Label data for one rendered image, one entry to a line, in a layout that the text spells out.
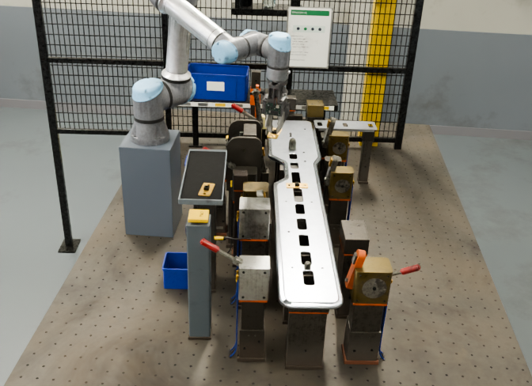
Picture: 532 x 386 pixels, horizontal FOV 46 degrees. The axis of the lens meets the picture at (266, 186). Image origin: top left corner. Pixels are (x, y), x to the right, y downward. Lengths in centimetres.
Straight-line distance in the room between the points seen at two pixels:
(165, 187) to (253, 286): 79
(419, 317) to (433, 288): 19
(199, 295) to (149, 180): 66
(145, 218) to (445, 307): 122
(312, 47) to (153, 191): 120
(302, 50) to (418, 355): 171
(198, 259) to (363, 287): 51
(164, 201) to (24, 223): 181
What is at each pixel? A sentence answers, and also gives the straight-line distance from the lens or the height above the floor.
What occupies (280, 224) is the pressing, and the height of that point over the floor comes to 100.
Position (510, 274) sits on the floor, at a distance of 395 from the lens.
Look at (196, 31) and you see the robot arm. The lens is 213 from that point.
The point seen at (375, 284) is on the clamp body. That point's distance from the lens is 189.
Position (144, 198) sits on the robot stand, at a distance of 255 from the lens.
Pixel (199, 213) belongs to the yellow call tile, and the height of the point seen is 116.
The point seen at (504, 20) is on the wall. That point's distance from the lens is 547.
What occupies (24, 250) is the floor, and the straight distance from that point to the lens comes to 396.
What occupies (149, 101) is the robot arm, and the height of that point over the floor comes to 128.
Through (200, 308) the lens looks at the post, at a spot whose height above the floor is 83.
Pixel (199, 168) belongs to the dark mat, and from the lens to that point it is 216.
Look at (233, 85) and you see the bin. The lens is 309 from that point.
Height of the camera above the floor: 213
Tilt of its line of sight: 28 degrees down
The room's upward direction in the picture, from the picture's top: 2 degrees clockwise
